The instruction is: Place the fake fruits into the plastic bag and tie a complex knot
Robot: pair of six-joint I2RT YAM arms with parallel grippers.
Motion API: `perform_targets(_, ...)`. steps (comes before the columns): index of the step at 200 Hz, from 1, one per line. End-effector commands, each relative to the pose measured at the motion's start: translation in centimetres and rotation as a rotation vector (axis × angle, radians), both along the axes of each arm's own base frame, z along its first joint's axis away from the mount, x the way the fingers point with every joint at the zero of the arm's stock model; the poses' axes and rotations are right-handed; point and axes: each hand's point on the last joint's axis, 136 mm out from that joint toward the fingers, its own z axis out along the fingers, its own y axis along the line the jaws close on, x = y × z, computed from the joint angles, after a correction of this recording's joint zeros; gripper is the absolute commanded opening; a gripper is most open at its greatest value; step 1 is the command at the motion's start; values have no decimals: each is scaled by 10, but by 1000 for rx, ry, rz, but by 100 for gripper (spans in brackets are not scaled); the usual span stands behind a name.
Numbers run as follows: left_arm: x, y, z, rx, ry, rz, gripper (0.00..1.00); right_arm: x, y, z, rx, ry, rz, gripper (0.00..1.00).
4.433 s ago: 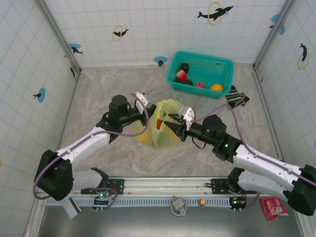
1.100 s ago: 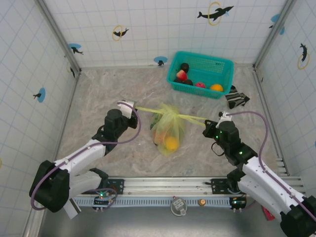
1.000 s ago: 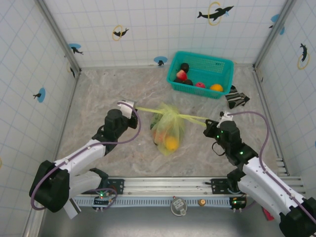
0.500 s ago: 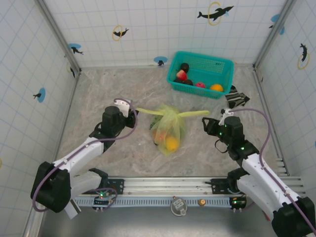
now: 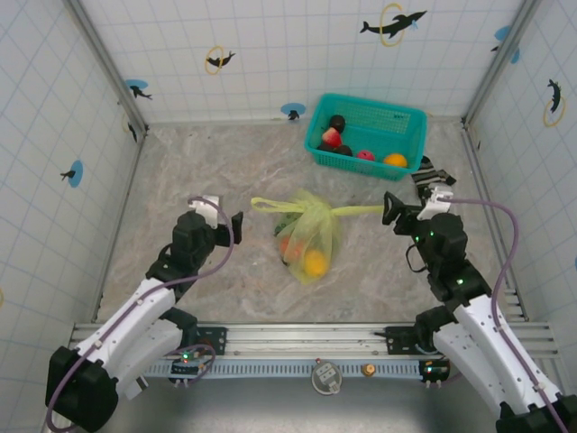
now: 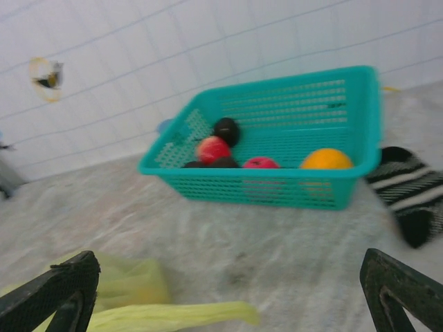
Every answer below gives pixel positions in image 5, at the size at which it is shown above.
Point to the fake dark green avocado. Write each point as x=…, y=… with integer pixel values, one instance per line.
x=281, y=224

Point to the yellow plastic bag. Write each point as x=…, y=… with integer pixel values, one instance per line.
x=315, y=216

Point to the teal plastic basket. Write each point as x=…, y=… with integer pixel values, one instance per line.
x=383, y=119

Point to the fake yellow mango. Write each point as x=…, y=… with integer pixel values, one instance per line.
x=314, y=263

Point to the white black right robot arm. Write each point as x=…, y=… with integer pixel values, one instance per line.
x=491, y=352

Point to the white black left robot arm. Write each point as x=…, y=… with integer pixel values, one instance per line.
x=126, y=325

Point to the fake yellowish orange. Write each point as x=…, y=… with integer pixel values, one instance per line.
x=395, y=160

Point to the fake pink apple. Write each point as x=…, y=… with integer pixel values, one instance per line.
x=366, y=155

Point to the fake dark maroon fruit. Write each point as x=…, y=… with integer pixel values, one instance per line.
x=337, y=122
x=343, y=150
x=323, y=147

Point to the fake red white peach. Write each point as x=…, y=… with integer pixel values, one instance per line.
x=330, y=136

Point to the black white striped sock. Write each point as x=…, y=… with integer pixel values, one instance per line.
x=433, y=176

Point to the blue circle fish sticker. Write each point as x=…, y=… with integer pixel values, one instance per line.
x=293, y=108
x=76, y=173
x=502, y=33
x=135, y=85

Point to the small brass knob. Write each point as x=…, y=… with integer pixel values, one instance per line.
x=369, y=370

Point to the round grey device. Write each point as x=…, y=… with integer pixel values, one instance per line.
x=325, y=378

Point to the black mounting bracket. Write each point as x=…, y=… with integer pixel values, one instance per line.
x=215, y=339
x=399, y=339

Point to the aluminium mounting rail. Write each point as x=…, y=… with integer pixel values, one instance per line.
x=293, y=336

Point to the aluminium frame post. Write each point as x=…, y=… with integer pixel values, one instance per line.
x=107, y=63
x=499, y=63

